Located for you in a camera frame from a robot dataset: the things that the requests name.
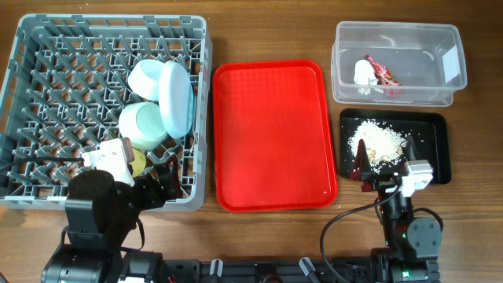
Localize rice food scraps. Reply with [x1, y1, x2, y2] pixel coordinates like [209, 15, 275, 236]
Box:
[347, 119, 406, 173]

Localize yellow plastic cup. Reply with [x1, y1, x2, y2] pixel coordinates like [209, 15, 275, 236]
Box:
[130, 149, 146, 178]

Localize green saucer bowl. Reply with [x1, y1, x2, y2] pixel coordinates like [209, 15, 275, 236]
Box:
[119, 102, 167, 151]

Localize red snack wrapper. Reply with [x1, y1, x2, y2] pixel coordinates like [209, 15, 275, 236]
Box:
[364, 54, 401, 86]

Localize large light blue plate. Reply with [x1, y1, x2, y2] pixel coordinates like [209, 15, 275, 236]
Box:
[159, 61, 194, 138]

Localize small light blue bowl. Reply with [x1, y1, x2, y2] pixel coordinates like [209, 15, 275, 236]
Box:
[127, 59, 164, 101]

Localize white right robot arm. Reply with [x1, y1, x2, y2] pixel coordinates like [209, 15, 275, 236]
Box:
[351, 139, 443, 282]

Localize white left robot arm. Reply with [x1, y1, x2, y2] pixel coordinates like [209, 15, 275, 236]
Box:
[41, 156, 182, 282]

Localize black waste tray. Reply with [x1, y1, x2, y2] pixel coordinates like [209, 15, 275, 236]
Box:
[339, 108, 452, 184]

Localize grey dishwasher rack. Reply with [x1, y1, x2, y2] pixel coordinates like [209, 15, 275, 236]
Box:
[1, 14, 213, 211]

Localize crumpled white napkin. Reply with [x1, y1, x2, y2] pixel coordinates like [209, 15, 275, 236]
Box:
[354, 60, 379, 95]

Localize red plastic tray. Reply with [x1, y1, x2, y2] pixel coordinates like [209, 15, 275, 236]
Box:
[212, 59, 338, 212]

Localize clear plastic bin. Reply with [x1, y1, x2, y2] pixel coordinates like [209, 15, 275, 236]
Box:
[331, 21, 468, 107]

